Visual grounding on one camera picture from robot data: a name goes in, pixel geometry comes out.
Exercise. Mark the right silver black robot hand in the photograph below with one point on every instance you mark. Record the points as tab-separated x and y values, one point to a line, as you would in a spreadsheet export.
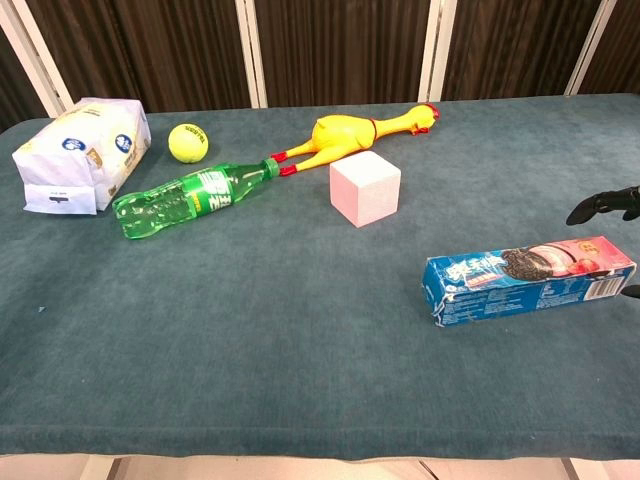
605	200

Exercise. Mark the blue cookie package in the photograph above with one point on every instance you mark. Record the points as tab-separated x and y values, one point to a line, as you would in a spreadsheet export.
525	290

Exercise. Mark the dark brown screen panel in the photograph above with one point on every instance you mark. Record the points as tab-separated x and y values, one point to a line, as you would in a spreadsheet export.
150	50
15	95
515	50
340	50
620	45

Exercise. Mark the pink foam cube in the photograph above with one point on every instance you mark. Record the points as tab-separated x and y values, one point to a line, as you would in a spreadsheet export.
365	192

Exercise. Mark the yellow rubber chicken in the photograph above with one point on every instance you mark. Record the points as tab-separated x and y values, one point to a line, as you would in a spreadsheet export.
340	135

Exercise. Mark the teal felt table cover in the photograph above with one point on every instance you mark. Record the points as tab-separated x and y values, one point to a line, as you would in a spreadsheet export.
280	325

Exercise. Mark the yellow tennis ball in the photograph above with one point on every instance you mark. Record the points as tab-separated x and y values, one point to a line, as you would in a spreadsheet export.
189	143

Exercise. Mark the green plastic bottle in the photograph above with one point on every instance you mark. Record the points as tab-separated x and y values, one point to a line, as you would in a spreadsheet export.
180	200

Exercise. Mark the white paper bag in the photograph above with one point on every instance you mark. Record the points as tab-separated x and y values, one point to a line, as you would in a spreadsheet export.
75	155

